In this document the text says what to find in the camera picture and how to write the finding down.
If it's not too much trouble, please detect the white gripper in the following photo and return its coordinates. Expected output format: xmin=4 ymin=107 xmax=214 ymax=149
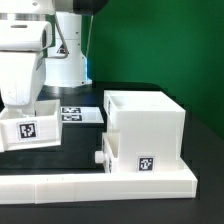
xmin=0 ymin=52 xmax=46 ymax=117

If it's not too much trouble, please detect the white drawer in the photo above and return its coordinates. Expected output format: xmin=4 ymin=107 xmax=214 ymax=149
xmin=95 ymin=132 xmax=119 ymax=173
xmin=0 ymin=100 xmax=62 ymax=153

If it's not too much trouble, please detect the white drawer cabinet box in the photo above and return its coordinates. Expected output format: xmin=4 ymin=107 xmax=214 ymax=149
xmin=104 ymin=90 xmax=185 ymax=173

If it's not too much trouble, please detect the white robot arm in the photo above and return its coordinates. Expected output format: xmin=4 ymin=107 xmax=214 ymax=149
xmin=0 ymin=0 xmax=109 ymax=117

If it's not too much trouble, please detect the fiducial marker sheet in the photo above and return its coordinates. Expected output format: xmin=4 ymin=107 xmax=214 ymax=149
xmin=61 ymin=106 xmax=104 ymax=124

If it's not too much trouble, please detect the white L-shaped fence wall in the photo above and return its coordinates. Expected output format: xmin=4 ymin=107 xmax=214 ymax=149
xmin=0 ymin=156 xmax=198 ymax=205

